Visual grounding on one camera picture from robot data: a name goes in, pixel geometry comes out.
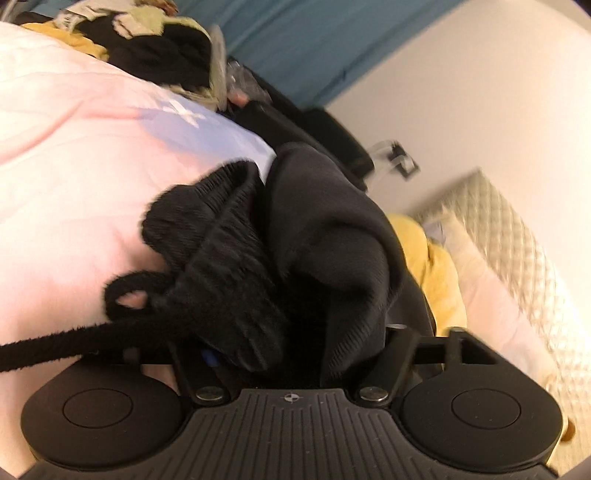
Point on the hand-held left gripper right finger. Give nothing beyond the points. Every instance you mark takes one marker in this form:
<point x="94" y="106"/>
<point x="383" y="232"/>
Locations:
<point x="392" y="369"/>

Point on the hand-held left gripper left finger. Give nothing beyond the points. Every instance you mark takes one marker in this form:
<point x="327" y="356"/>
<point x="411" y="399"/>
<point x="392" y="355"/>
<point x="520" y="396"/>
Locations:
<point x="210" y="359"/>

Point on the white pillow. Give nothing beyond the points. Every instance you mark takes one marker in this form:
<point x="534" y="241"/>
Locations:
<point x="498" y="304"/>

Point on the quilted cream headboard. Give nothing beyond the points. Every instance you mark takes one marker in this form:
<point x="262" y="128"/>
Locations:
<point x="521" y="258"/>

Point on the wall socket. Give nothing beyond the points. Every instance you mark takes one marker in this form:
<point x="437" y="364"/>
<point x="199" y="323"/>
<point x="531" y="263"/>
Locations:
<point x="399" y="157"/>

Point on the crinkled plastic wrap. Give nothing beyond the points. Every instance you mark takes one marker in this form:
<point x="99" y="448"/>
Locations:
<point x="247" y="83"/>

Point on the black armchair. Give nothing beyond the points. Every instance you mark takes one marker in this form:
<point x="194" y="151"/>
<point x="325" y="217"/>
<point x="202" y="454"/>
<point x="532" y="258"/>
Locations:
<point x="318" y="134"/>

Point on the white duvet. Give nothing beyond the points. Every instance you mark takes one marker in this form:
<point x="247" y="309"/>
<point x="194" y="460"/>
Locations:
<point x="69" y="161"/>

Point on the yellow blanket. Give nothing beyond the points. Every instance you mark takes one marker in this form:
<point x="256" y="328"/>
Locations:
<point x="434" y="277"/>

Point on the black sweatpants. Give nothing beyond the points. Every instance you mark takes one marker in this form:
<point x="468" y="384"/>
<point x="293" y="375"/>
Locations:
<point x="323" y="230"/>

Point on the pile of clothes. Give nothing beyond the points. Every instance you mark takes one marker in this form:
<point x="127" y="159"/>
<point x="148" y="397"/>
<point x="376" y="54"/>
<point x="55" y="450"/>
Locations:
<point x="152" y="50"/>

